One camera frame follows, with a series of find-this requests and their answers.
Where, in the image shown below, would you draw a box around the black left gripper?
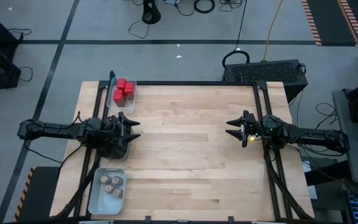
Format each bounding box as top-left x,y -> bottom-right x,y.
103,111 -> 142,151

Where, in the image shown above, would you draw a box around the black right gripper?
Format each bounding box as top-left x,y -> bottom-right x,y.
224,110 -> 264,149

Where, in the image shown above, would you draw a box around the clear plastic bin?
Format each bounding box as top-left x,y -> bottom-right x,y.
106,76 -> 139,114

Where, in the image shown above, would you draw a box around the black plastic bin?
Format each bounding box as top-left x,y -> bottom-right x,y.
96,130 -> 132,161

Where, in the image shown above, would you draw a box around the black mesh computer tower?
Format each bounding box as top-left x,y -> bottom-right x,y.
221,58 -> 309,102

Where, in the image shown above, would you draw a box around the white plastic bin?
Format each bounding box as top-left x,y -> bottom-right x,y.
88,167 -> 128,216

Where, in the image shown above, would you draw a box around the black orange striped floor mat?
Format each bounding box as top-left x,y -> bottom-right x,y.
13,166 -> 61,223
301,0 -> 358,47

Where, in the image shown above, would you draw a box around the black stand base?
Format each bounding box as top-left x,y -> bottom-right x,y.
141,0 -> 162,25

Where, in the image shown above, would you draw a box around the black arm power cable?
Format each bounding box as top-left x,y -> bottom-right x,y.
23,139 -> 85,171

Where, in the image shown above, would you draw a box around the black power cable loop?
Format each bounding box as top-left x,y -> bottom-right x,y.
221,0 -> 250,68

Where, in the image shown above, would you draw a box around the black cable bundle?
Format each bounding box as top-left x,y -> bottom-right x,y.
296,101 -> 344,154

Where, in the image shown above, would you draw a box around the thin black cable loop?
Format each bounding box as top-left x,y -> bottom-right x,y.
127,19 -> 150,40

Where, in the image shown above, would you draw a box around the yellow cable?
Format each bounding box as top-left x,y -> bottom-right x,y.
262,0 -> 284,62

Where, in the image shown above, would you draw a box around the thin black floor cable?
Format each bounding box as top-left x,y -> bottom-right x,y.
19,67 -> 34,82
7,27 -> 32,37

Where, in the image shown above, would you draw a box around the black cable coil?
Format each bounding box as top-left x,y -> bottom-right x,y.
193,0 -> 216,14

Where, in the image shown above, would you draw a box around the tangled black cables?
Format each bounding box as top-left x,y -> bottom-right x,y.
218,0 -> 245,12

